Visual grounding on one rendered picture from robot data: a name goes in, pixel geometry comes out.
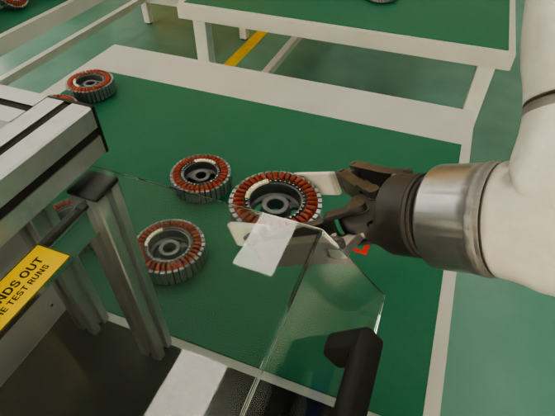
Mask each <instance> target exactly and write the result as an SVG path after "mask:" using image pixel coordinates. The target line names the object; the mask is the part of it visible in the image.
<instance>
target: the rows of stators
mask: <svg viewBox="0 0 555 416"><path fill-rule="evenodd" d="M65 87H66V90H67V92H68V95H63V94H57V95H53V96H55V97H61V98H65V99H69V100H72V101H76V102H82V103H93V102H97V101H98V102H99V101H102V100H104V99H107V98H108V97H110V96H111V95H112V94H113V93H114V92H115V91H116V84H115V81H114V78H113V75H112V74H111V73H109V72H107V71H104V70H99V69H94V70H91V69H90V70H86V72H85V71H82V72H79V73H76V74H74V75H73V76H71V77H70V78H68V79H67V80H66V83H65Z"/></svg>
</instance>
